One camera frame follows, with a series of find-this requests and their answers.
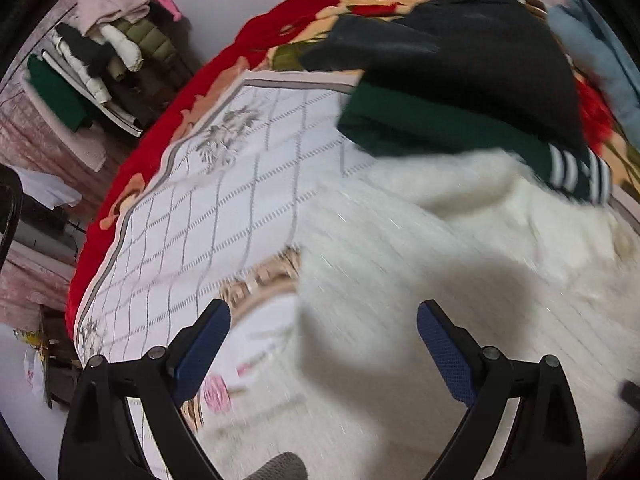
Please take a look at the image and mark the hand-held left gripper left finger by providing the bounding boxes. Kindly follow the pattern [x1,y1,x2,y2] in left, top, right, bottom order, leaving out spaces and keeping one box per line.
[57,299,232,480]

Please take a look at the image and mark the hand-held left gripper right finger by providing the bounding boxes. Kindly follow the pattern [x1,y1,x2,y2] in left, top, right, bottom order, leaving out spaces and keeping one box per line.
[416,300,588,480]

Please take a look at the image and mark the white fluffy coat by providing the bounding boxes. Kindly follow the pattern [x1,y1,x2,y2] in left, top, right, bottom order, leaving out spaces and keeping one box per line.
[295,147,640,480]

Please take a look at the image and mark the pile of hanging clothes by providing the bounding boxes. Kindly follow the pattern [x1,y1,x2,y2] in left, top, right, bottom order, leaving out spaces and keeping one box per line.
[42,35,144,138]

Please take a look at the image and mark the grey fabric object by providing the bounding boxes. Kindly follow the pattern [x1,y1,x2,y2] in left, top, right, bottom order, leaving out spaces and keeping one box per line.
[247,452,307,480]

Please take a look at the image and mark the white grid-pattern quilted bed cover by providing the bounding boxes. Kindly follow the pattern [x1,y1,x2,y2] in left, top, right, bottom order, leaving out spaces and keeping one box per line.
[74,70,376,480]

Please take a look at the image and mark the white plastic bag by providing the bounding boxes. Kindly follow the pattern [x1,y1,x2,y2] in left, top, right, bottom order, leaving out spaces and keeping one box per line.
[22,330,52,407]

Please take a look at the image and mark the white cloth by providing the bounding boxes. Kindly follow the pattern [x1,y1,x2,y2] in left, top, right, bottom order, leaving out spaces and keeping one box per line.
[14,167,83,209]

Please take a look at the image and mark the bed with red blanket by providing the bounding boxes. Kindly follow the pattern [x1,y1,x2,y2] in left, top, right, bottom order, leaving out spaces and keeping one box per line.
[65,0,640,341]

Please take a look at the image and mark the black green striped-cuff jacket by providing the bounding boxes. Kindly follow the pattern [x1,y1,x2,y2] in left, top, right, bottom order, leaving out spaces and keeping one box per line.
[300,0,613,206]

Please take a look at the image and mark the dark green garment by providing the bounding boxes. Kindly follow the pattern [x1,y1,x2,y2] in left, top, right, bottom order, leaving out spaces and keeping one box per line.
[26,54,93,133]

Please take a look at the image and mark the white puffer jacket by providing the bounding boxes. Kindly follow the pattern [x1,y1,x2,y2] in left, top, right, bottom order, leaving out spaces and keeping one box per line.
[100,25,144,73]

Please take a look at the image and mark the olive puffer jacket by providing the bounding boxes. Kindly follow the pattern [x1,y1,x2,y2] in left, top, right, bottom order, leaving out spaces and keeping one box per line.
[117,19,177,63]

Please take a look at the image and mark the black garment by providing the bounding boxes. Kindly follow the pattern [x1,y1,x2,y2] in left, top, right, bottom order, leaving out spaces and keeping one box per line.
[55,22,110,80]

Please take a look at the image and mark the light blue garment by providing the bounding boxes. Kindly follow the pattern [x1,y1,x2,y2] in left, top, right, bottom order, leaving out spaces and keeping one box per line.
[547,0,640,136]

